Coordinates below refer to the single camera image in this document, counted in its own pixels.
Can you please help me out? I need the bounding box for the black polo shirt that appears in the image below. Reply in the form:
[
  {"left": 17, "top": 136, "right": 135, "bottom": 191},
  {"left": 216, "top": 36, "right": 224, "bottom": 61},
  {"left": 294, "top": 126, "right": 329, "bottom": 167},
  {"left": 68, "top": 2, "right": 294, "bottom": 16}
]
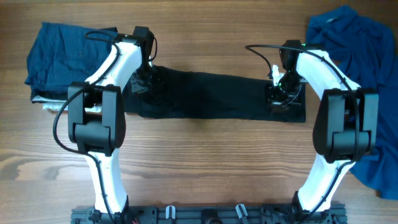
[{"left": 123, "top": 66, "right": 306, "bottom": 123}]

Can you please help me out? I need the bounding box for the blue polo shirt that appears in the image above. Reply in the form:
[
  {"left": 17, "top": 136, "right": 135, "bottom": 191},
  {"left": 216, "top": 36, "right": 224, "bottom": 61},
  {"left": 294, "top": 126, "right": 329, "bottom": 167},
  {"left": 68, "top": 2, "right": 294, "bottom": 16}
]
[{"left": 306, "top": 6, "right": 397, "bottom": 200}]

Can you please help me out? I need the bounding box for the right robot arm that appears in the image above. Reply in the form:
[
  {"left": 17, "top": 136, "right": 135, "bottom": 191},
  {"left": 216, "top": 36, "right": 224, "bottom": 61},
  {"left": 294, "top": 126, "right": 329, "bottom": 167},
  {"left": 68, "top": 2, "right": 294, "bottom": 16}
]
[{"left": 267, "top": 40, "right": 379, "bottom": 220}]

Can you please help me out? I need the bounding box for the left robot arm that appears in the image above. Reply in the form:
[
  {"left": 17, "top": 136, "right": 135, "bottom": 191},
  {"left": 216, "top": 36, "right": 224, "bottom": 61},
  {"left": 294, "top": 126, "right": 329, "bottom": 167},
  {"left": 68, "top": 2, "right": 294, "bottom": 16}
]
[{"left": 64, "top": 26, "right": 164, "bottom": 223}]

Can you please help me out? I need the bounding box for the folded black garment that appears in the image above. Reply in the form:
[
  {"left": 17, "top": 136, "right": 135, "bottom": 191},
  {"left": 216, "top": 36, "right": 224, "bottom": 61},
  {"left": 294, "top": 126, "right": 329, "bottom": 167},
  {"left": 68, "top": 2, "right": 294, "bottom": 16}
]
[{"left": 30, "top": 27, "right": 119, "bottom": 104}]

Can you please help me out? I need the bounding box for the folded dark blue garment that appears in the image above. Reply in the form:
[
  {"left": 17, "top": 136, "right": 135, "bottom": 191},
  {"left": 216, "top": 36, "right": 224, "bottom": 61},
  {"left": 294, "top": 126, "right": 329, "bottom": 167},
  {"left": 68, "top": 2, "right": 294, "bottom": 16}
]
[{"left": 24, "top": 21, "right": 119, "bottom": 100}]

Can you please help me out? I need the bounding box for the folded white garment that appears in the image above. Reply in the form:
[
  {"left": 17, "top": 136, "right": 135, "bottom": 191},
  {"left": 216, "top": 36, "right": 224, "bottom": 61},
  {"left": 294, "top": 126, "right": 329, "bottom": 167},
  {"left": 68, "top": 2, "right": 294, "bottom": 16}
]
[{"left": 31, "top": 96, "right": 102, "bottom": 113}]

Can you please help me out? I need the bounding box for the right black cable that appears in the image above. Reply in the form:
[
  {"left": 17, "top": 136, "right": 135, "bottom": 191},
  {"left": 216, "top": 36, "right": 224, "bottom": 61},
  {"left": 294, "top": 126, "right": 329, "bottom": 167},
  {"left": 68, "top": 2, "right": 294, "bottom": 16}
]
[{"left": 244, "top": 44, "right": 361, "bottom": 215}]

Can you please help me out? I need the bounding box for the black cable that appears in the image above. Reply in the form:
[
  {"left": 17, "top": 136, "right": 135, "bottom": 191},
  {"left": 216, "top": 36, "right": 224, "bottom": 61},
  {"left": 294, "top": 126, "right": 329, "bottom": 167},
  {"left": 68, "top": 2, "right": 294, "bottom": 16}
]
[
  {"left": 244, "top": 44, "right": 361, "bottom": 215},
  {"left": 52, "top": 29, "right": 158, "bottom": 224}
]

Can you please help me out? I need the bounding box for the left black cable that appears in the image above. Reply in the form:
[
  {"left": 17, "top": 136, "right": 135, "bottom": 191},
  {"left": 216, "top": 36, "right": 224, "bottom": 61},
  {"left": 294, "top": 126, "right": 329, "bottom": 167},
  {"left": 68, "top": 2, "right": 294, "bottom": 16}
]
[{"left": 52, "top": 29, "right": 158, "bottom": 224}]

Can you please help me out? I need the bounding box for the right white rail clip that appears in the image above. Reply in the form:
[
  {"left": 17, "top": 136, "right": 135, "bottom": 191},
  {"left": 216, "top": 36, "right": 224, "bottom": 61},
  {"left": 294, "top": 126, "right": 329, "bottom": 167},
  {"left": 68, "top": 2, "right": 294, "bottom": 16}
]
[{"left": 235, "top": 203, "right": 249, "bottom": 224}]

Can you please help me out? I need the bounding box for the white rail clip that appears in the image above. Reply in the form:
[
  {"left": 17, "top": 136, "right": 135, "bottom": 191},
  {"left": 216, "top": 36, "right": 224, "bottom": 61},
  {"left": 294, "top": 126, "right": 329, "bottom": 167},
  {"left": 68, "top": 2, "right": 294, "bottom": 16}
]
[
  {"left": 165, "top": 205, "right": 176, "bottom": 220},
  {"left": 235, "top": 203, "right": 249, "bottom": 224}
]

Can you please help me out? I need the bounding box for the left white rail clip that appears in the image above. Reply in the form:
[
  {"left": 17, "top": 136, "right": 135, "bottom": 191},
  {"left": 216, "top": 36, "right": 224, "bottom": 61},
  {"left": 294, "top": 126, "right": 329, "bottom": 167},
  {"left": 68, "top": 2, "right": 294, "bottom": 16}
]
[{"left": 165, "top": 205, "right": 176, "bottom": 220}]

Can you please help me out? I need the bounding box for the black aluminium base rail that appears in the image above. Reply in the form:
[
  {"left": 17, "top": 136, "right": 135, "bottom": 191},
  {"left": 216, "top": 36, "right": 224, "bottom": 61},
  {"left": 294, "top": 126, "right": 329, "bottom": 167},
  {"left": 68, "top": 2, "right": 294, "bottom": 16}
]
[{"left": 70, "top": 203, "right": 348, "bottom": 224}]

